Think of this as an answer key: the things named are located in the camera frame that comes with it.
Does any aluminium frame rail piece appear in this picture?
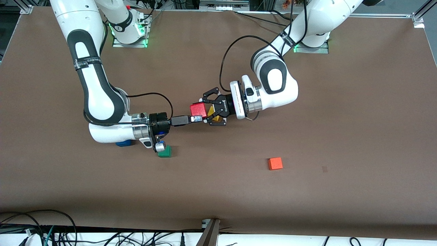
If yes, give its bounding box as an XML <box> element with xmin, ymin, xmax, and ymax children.
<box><xmin>199</xmin><ymin>0</ymin><xmax>250</xmax><ymax>11</ymax></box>

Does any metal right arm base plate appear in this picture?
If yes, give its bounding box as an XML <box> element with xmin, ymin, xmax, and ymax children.
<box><xmin>112</xmin><ymin>15</ymin><xmax>150</xmax><ymax>48</ymax></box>

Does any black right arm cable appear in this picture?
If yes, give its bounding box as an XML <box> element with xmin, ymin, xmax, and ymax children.
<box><xmin>83</xmin><ymin>20</ymin><xmax>174</xmax><ymax>125</ymax></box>

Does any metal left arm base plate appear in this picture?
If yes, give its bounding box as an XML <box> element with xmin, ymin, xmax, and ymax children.
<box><xmin>293</xmin><ymin>39</ymin><xmax>330</xmax><ymax>54</ymax></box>

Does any red cube block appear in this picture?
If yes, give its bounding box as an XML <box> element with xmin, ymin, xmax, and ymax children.
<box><xmin>189</xmin><ymin>102</ymin><xmax>208</xmax><ymax>119</ymax></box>

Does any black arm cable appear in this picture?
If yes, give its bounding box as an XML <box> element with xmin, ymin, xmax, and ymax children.
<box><xmin>219</xmin><ymin>0</ymin><xmax>308</xmax><ymax>93</ymax></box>
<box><xmin>83</xmin><ymin>20</ymin><xmax>174</xmax><ymax>125</ymax></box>

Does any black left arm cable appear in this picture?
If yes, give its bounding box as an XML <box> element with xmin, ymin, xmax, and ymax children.
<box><xmin>219</xmin><ymin>0</ymin><xmax>308</xmax><ymax>93</ymax></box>

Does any brown table cover sheet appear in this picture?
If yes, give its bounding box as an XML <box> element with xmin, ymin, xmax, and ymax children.
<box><xmin>0</xmin><ymin>6</ymin><xmax>437</xmax><ymax>240</ymax></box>

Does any teal floor cable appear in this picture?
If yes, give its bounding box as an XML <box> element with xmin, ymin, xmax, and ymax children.
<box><xmin>42</xmin><ymin>225</ymin><xmax>55</xmax><ymax>246</ymax></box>

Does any black looping floor cable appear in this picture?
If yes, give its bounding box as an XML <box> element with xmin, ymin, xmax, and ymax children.
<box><xmin>0</xmin><ymin>209</ymin><xmax>77</xmax><ymax>246</ymax></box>

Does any black base cable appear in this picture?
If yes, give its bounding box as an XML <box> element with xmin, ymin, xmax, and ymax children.
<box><xmin>271</xmin><ymin>10</ymin><xmax>293</xmax><ymax>20</ymax></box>
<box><xmin>234</xmin><ymin>11</ymin><xmax>295</xmax><ymax>28</ymax></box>

